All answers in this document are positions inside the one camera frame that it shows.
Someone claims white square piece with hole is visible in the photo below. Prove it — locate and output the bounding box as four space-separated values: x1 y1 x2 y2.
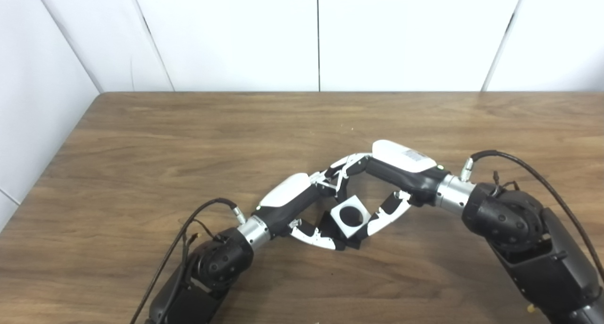
330 196 372 240

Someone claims black and white left hand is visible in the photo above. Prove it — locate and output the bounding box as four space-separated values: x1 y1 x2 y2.
252 172 350 251

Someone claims thin black brown-tipped wire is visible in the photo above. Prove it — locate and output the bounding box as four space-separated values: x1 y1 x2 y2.
181 219 223 270
491 171 520 196

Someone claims black peg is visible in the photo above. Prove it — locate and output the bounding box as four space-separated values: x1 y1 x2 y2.
317 211 373 250

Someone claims black and white right hand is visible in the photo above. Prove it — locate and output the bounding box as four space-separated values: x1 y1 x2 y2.
326 140 451 240

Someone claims thick black wrist cable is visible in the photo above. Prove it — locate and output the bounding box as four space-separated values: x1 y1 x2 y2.
130 198 246 324
460 150 604 283

